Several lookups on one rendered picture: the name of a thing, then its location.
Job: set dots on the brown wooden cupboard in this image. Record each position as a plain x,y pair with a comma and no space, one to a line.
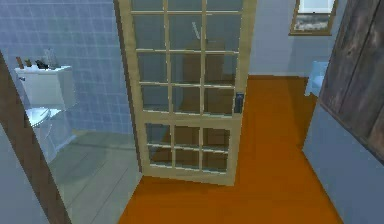
203,96

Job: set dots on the beige glass-paned room door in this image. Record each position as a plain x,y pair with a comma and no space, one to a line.
168,115

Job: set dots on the pale blue bed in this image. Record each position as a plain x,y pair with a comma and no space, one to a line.
315,80

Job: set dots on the white toilet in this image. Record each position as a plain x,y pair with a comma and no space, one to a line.
45,90

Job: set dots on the clear spray bottle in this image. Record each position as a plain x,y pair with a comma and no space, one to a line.
50,58

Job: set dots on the brown small bottle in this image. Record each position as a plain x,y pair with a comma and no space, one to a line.
20,62

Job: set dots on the wood-framed wall picture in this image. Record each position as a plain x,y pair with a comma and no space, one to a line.
313,18

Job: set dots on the dark wooden wall panel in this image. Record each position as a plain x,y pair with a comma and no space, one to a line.
358,73

